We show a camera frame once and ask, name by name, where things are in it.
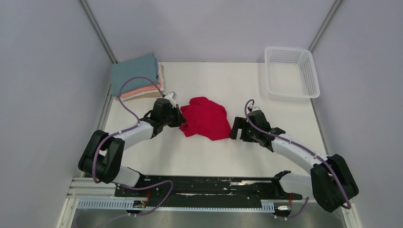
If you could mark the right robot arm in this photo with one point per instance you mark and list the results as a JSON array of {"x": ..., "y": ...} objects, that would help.
[{"x": 329, "y": 179}]

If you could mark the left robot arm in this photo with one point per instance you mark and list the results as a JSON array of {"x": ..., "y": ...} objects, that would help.
[{"x": 102, "y": 157}]

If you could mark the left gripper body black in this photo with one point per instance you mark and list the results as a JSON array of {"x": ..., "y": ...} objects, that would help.
[{"x": 169, "y": 119}]

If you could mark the aluminium frame rail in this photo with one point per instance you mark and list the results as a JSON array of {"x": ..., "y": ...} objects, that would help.
[{"x": 85, "y": 187}]

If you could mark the folded teal t shirt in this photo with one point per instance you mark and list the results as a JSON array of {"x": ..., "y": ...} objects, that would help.
[{"x": 134, "y": 73}]

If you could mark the folded pink t shirt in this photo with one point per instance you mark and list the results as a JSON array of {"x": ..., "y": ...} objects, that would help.
[{"x": 147, "y": 91}]

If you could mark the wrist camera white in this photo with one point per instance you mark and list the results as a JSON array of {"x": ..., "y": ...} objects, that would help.
[
  {"x": 171, "y": 96},
  {"x": 253, "y": 108}
]

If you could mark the red t shirt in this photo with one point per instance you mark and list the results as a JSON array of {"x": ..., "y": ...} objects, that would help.
[{"x": 206, "y": 118}]

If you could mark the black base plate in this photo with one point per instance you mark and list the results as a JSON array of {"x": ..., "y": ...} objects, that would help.
[{"x": 208, "y": 192}]

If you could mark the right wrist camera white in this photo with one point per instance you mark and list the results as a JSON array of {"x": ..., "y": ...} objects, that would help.
[{"x": 253, "y": 108}]

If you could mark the folded beige t shirt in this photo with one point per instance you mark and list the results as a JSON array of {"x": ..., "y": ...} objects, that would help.
[{"x": 160, "y": 74}]

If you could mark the white plastic basket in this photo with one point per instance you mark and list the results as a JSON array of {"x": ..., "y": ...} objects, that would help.
[{"x": 291, "y": 74}]

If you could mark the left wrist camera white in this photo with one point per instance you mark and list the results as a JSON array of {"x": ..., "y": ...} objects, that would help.
[{"x": 171, "y": 96}]

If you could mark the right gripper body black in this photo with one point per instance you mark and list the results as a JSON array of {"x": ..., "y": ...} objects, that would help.
[{"x": 253, "y": 133}]

